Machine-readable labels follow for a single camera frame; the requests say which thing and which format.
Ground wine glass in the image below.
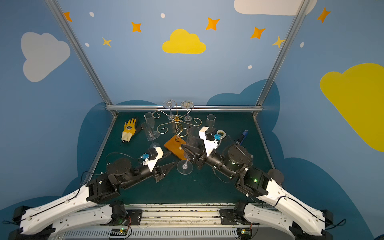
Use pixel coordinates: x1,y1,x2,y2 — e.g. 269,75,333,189
163,100,177,121
181,101,194,122
141,123,160,148
144,112,155,131
177,127,202,175
206,114,216,129

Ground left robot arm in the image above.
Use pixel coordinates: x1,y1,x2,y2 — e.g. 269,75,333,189
8,147,177,240

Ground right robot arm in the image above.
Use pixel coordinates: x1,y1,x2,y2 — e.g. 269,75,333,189
182,145,347,240

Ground white tape roll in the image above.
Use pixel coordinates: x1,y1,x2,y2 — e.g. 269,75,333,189
217,130,227,139

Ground yellow black work glove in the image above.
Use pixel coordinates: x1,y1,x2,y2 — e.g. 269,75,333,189
121,118,142,143

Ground left circuit board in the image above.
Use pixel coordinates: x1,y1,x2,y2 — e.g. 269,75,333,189
109,227,132,240

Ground circuit board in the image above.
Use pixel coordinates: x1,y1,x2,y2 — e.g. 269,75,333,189
109,227,132,240
237,228,253,240

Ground brown cup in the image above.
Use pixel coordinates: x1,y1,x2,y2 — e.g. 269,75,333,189
268,169,285,186

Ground right circuit board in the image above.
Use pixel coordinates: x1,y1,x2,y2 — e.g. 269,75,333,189
237,228,253,240

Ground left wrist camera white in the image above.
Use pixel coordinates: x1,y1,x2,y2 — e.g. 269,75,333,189
140,147,164,173

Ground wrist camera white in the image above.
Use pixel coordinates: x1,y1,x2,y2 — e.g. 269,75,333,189
140,147,164,173
199,127,221,157

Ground gold wire glass rack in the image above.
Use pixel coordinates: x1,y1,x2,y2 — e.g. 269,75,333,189
153,102,202,160

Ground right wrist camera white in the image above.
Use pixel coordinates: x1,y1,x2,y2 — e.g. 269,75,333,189
199,127,221,157

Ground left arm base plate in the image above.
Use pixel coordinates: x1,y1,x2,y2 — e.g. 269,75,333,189
107,210,143,226

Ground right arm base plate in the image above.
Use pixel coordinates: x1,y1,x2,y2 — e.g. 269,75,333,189
219,209,250,225

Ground aluminium rail base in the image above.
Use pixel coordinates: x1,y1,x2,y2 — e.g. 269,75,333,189
49,203,278,240

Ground aluminium frame back bar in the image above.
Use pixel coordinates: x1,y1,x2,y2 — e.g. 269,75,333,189
105,104,264,113

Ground aluminium frame right post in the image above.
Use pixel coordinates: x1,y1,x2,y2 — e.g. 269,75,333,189
253,0,311,120

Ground aluminium frame post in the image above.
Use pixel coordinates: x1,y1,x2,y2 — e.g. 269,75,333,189
45,0,113,107
253,0,311,120

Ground aluminium frame left post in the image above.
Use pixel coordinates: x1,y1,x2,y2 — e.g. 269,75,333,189
45,0,113,107

